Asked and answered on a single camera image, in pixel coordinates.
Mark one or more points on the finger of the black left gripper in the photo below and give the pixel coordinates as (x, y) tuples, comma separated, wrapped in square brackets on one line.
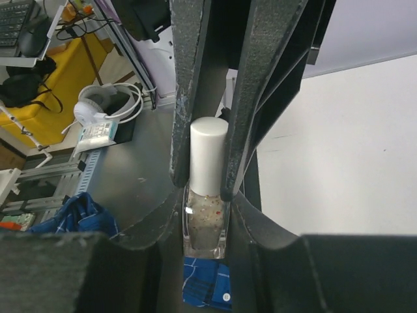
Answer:
[(189, 21), (281, 38)]

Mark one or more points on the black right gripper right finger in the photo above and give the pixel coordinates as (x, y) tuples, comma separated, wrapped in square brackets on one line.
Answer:
[(273, 270)]

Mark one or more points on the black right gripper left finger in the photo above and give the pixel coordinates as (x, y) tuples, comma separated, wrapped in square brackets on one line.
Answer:
[(138, 270)]

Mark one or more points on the clear glitter nail polish bottle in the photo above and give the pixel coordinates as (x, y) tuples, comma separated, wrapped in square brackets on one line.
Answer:
[(205, 221)]

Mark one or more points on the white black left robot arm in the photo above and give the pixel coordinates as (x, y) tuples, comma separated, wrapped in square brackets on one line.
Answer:
[(145, 20)]

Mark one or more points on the blue plaid sleeve forearm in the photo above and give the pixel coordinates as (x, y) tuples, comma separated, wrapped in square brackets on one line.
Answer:
[(206, 283)]

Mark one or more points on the aluminium base extrusion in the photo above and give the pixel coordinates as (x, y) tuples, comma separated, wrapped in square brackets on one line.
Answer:
[(40, 190)]

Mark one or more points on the white over-ear headphones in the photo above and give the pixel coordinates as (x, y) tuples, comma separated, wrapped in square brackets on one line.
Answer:
[(112, 102)]

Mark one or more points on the shiny metal front plate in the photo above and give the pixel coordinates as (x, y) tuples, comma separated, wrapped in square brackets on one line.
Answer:
[(131, 177)]

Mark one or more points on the white tissue packet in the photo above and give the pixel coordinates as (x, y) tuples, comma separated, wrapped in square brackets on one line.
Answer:
[(96, 136)]

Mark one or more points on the yellow box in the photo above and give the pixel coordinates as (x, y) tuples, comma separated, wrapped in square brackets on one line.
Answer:
[(74, 72)]

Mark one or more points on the black keyboard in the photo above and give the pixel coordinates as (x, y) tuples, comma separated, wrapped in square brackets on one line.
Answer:
[(14, 15)]

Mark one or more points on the black bag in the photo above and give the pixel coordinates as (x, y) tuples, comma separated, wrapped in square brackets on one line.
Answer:
[(24, 85)]

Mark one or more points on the left white slotted cable duct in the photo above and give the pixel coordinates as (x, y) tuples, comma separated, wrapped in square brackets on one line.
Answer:
[(85, 178)]

